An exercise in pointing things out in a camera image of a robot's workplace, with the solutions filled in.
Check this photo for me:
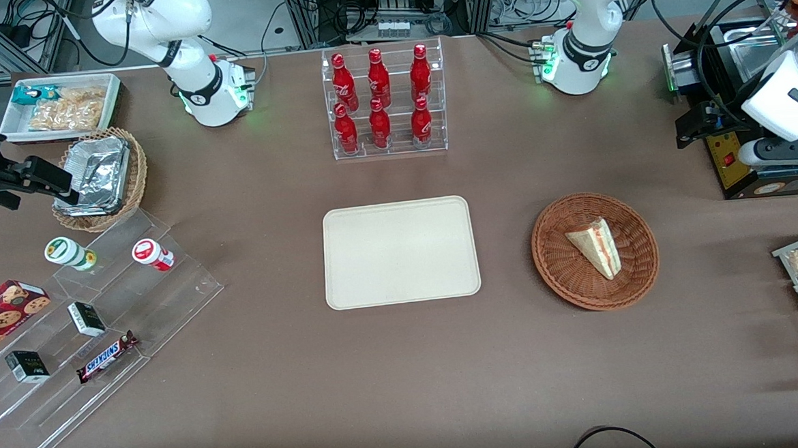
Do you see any red cola bottle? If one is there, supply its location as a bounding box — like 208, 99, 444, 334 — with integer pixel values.
331, 52, 360, 113
333, 102, 361, 155
366, 47, 393, 109
408, 43, 434, 105
367, 98, 393, 150
409, 96, 434, 149

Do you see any clear acrylic bottle rack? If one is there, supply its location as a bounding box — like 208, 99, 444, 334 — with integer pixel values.
320, 37, 450, 162

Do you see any clear bag of chips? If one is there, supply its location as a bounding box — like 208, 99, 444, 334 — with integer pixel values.
26, 85, 110, 134

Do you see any black cable loop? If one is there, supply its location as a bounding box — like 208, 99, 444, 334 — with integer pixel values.
563, 423, 665, 448

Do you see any teal snack packet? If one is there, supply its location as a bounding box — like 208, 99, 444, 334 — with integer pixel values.
10, 83, 59, 108

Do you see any oval tan wicker basket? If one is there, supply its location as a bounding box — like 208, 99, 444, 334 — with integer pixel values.
47, 125, 152, 236

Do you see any silver foil tray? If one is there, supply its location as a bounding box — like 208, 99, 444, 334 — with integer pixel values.
50, 134, 135, 218

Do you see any small black box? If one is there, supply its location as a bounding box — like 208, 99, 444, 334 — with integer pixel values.
3, 348, 51, 386
66, 299, 108, 340

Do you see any red-lid white cup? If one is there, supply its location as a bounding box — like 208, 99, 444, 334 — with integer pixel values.
131, 237, 176, 274

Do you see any white power strip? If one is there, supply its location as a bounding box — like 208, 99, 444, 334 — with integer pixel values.
375, 18, 413, 40

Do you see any black countertop machine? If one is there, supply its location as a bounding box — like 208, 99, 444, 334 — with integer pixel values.
660, 15, 798, 205

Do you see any red cookie box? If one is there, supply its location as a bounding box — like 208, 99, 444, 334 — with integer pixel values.
0, 277, 55, 362

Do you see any green-lid white cup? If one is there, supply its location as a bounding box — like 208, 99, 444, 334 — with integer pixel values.
43, 235, 99, 275

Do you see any cream rectangular plastic tray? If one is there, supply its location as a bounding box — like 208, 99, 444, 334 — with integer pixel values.
321, 194, 483, 312

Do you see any clear acrylic stepped display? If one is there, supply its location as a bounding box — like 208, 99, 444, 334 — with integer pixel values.
0, 203, 233, 448

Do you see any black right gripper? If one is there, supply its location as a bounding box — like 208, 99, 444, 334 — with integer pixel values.
0, 154, 78, 210

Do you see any white plastic bin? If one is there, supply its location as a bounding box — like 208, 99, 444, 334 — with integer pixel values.
0, 72, 125, 145

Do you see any round brown wicker basket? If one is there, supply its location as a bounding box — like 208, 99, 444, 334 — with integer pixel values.
529, 190, 663, 314

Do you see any Snickers chocolate bar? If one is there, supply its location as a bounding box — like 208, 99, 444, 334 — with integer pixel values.
74, 329, 142, 386

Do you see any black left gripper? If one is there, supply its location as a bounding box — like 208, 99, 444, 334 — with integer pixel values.
673, 99, 755, 150

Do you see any triangle sandwich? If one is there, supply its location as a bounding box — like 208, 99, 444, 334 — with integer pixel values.
563, 216, 623, 283

